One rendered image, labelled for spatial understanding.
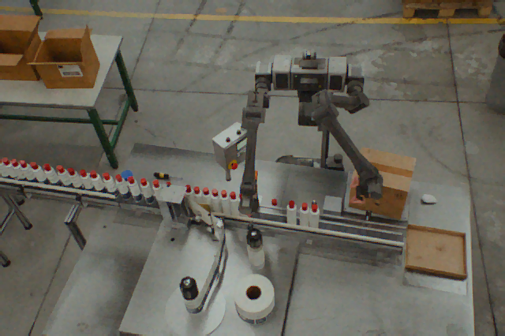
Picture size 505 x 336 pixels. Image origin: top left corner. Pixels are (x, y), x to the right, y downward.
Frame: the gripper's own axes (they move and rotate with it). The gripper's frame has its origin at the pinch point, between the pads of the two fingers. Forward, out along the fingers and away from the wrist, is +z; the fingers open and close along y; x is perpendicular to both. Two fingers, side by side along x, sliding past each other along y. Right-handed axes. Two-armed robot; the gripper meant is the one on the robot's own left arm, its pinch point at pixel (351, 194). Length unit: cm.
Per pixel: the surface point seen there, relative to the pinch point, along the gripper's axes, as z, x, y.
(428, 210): -2, 57, -16
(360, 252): 21.6, 27.5, 14.3
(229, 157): 22, -62, -4
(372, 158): -3.3, 13.3, -29.5
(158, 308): 83, -56, 57
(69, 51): 152, -141, -138
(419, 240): 2, 52, 5
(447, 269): -7, 61, 21
